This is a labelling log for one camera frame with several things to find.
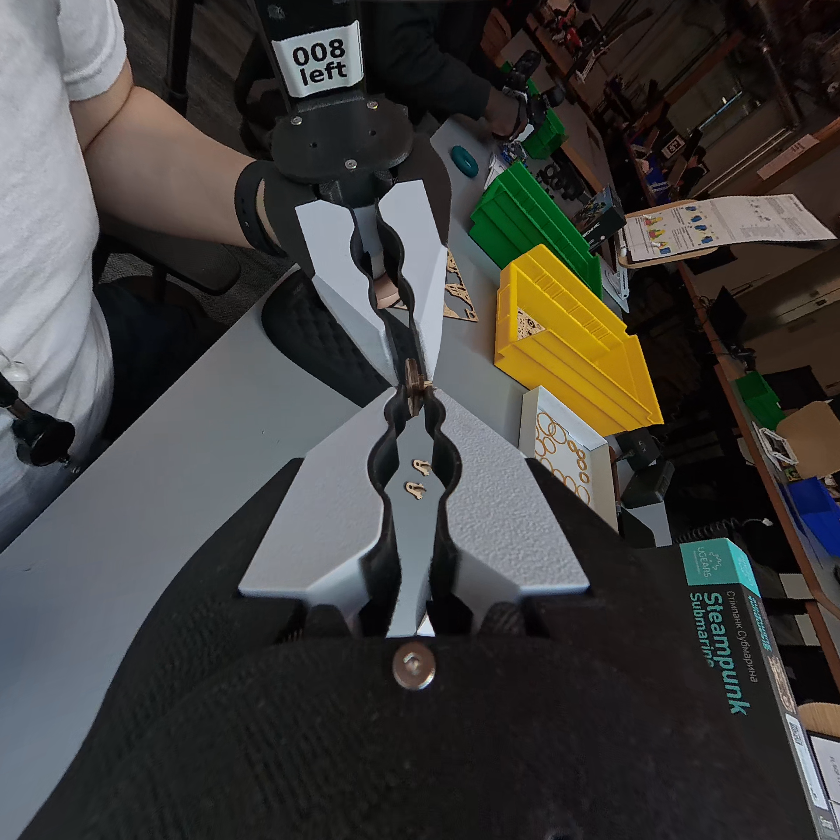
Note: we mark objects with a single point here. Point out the person in white shirt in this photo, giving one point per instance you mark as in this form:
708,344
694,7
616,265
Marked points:
39,262

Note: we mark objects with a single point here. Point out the large green plastic bin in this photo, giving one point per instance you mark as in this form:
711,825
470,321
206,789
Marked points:
531,216

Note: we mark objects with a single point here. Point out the blue plastic bin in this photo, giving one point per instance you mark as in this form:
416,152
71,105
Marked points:
817,518

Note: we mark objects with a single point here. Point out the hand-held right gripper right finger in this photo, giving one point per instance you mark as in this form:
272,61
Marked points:
512,518

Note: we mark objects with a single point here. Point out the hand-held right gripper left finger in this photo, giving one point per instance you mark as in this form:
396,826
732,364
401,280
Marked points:
328,525

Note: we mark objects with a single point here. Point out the black quilted wrist rest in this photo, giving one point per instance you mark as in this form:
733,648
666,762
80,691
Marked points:
308,328

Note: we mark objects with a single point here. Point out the small wooden hook piece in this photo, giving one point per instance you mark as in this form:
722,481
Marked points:
415,490
422,467

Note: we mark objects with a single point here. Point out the person's left hand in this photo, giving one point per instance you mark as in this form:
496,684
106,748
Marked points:
389,291

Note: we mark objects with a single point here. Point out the person's left forearm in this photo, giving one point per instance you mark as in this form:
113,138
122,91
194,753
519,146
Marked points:
164,164

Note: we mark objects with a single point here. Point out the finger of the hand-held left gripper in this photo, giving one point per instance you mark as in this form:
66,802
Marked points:
328,249
423,262

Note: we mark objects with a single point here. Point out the laser-cut wooden sheet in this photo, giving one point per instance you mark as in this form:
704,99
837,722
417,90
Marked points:
463,295

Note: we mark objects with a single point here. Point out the grey desk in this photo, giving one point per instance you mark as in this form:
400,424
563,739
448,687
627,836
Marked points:
197,472

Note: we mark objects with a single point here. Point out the printed instruction sheet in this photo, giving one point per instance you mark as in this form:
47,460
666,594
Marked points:
735,223

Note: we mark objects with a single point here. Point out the yellow plastic bin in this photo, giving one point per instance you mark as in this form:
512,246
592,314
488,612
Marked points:
590,367

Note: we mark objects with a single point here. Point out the round wooden gear piece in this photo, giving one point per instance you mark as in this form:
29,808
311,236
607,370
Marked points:
413,387

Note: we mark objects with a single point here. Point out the perforated wooden sheet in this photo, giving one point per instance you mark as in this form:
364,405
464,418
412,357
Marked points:
530,325

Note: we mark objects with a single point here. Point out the small green plastic bin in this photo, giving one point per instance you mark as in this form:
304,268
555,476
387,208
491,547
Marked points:
758,400

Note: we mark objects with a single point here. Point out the black device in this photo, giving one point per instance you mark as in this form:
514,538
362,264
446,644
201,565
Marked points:
646,472

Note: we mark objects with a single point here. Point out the small dark box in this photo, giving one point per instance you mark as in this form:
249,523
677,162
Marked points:
598,216

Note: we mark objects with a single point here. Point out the black clip-on microphone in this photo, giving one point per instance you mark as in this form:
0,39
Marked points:
46,436

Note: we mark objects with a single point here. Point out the group of wooden rings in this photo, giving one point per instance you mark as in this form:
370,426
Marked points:
558,439

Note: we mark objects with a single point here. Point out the wooden clipboard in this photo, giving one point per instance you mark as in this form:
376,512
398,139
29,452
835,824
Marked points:
656,256

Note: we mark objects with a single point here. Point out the brown board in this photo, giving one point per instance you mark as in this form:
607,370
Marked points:
820,436

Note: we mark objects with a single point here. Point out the dark chair armrest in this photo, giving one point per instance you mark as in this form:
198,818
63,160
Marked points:
177,259

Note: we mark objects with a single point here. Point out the black model kit box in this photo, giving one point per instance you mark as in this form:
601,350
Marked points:
735,643

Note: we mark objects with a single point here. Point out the white cardboard tray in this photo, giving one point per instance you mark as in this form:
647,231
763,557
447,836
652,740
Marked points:
594,453

